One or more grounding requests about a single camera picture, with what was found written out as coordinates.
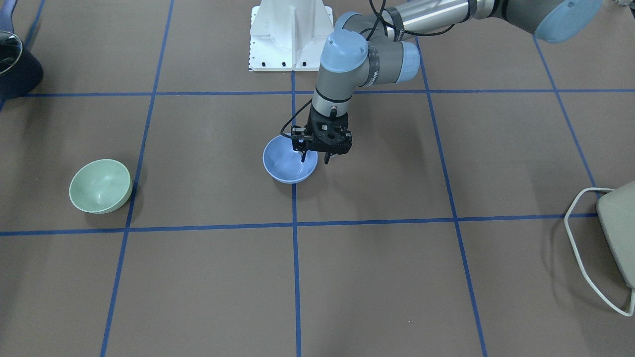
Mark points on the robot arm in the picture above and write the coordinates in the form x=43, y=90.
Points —
x=364, y=50

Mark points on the brown paper table cover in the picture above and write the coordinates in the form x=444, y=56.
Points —
x=440, y=234

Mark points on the green bowl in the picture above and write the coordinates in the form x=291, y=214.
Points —
x=101, y=186

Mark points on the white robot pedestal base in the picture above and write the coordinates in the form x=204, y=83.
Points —
x=288, y=35

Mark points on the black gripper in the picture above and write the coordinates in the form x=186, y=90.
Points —
x=299, y=143

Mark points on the blue saucepan with glass lid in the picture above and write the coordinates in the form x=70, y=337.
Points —
x=20, y=71

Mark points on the blue bowl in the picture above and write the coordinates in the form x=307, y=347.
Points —
x=285, y=164

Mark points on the cream toaster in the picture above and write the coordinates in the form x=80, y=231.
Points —
x=616, y=211

